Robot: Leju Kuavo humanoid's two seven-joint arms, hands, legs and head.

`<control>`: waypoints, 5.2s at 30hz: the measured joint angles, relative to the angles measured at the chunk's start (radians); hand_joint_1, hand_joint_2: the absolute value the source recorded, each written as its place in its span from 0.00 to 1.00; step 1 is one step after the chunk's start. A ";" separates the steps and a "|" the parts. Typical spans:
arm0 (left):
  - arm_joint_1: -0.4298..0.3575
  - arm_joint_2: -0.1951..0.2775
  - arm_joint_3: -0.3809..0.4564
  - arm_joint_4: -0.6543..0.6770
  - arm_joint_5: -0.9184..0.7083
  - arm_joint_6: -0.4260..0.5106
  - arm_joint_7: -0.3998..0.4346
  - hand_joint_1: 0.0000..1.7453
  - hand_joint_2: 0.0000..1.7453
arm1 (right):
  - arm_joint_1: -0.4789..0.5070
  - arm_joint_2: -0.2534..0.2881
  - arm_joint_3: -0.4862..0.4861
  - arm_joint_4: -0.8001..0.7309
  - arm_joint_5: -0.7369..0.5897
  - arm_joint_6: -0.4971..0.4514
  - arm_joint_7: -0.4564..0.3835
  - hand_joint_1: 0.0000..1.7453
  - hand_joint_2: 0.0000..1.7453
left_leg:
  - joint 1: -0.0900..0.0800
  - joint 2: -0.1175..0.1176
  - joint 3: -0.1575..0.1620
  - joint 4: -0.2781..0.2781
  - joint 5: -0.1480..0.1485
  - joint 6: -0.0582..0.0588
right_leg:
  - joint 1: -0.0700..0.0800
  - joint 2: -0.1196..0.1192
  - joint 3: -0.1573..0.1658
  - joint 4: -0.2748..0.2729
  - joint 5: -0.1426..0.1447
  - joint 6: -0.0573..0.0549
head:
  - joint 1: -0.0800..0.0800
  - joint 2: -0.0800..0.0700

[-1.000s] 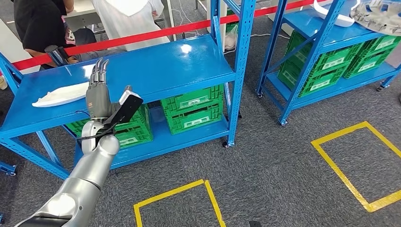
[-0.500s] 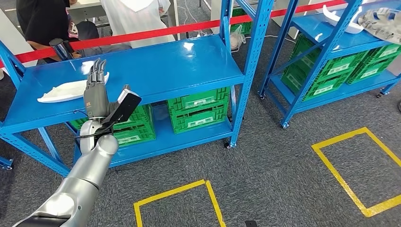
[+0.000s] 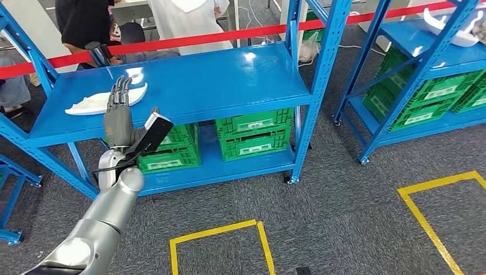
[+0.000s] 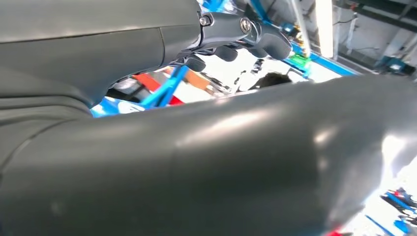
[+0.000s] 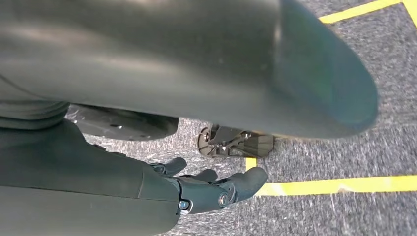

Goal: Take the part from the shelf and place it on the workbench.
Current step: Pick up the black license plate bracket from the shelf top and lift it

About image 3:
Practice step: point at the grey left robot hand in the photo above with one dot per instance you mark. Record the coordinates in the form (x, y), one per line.
(117, 125)

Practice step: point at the white curved plastic part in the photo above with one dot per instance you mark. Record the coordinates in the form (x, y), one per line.
(91, 104)
(455, 38)

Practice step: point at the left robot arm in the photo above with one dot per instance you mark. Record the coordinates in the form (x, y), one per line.
(106, 212)

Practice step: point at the person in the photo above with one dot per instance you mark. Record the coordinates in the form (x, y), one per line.
(13, 91)
(186, 26)
(83, 22)

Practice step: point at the red barrier belt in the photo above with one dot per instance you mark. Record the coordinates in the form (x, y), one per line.
(190, 40)

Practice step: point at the yellow tape square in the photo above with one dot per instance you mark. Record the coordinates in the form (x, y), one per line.
(436, 182)
(212, 232)

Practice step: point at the white plastic bag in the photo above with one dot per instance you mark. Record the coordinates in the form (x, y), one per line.
(309, 49)

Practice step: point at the black robot foot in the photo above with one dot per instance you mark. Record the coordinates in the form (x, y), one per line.
(303, 271)

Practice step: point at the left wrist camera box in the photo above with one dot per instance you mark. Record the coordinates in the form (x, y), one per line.
(157, 129)

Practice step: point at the chrome stanchion post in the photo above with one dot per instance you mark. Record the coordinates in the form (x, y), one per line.
(97, 53)

